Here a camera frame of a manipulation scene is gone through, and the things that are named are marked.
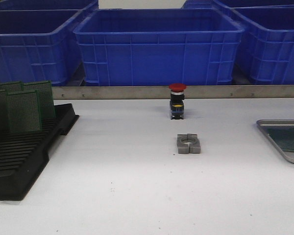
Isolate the silver metal tray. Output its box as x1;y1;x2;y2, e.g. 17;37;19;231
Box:
256;119;294;164

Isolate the far left blue crate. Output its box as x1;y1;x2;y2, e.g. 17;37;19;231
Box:
0;0;99;10

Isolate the far right blue crate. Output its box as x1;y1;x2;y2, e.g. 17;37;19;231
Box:
182;0;294;8

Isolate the steel table edge rail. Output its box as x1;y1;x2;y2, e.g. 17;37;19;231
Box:
52;85;294;100

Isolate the centre blue plastic crate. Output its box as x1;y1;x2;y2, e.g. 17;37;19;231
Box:
74;9;244;86

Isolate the blue plastic crate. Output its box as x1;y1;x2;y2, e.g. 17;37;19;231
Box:
232;7;294;85
74;9;244;86
0;10;85;86

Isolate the grey metal clamp block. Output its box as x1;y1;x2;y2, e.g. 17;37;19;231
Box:
176;134;201;154

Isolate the red emergency stop button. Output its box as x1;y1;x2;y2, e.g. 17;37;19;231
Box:
169;83;187;119

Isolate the black slotted board rack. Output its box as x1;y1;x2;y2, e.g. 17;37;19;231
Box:
0;103;79;201

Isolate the right blue plastic crate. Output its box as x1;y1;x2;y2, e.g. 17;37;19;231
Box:
232;7;294;85

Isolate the left blue plastic crate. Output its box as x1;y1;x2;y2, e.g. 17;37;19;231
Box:
0;10;85;86

